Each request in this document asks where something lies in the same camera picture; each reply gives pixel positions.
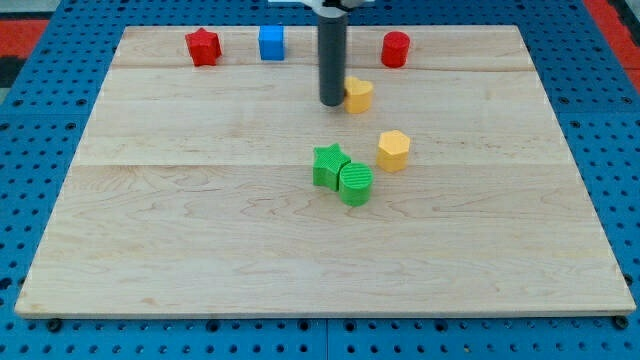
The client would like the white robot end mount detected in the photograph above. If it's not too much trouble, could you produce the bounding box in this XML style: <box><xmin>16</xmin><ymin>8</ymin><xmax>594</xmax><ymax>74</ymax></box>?
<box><xmin>267</xmin><ymin>0</ymin><xmax>375</xmax><ymax>14</ymax></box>

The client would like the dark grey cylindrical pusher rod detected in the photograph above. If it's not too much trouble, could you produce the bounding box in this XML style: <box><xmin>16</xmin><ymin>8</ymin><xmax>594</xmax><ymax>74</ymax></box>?
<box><xmin>317</xmin><ymin>14</ymin><xmax>348</xmax><ymax>107</ymax></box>

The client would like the yellow hexagon block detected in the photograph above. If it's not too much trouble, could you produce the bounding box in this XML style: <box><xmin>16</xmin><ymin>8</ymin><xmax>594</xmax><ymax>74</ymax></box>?
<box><xmin>376</xmin><ymin>130</ymin><xmax>411</xmax><ymax>173</ymax></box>

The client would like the blue cube block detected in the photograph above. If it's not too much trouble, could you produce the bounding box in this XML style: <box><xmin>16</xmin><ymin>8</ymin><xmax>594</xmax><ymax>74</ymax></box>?
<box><xmin>258</xmin><ymin>25</ymin><xmax>285</xmax><ymax>61</ymax></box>

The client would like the red cylinder block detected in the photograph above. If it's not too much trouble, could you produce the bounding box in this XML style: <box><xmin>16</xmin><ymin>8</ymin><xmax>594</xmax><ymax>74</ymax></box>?
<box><xmin>381</xmin><ymin>31</ymin><xmax>410</xmax><ymax>68</ymax></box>

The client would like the yellow heart block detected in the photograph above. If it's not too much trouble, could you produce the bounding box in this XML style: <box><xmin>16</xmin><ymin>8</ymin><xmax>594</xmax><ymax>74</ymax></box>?
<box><xmin>344</xmin><ymin>76</ymin><xmax>374</xmax><ymax>114</ymax></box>

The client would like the red star block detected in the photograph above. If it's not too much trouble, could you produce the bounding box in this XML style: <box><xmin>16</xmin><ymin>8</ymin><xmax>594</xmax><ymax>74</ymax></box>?
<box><xmin>185</xmin><ymin>28</ymin><xmax>222</xmax><ymax>67</ymax></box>

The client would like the green star block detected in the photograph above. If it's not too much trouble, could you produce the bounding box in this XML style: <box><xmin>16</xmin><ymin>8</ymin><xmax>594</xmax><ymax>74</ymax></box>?
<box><xmin>312</xmin><ymin>143</ymin><xmax>351</xmax><ymax>191</ymax></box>

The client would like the green cylinder block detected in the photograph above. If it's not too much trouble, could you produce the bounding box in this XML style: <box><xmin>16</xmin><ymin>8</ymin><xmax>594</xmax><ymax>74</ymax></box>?
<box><xmin>338</xmin><ymin>162</ymin><xmax>374</xmax><ymax>207</ymax></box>

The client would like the light wooden board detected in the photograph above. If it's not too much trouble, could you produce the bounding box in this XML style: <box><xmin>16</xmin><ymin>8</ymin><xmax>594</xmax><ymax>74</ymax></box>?
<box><xmin>15</xmin><ymin>25</ymin><xmax>636</xmax><ymax>319</ymax></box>

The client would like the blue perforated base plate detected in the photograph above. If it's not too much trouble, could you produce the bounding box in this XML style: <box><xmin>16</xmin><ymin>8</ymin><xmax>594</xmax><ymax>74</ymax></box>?
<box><xmin>1</xmin><ymin>0</ymin><xmax>639</xmax><ymax>359</ymax></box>

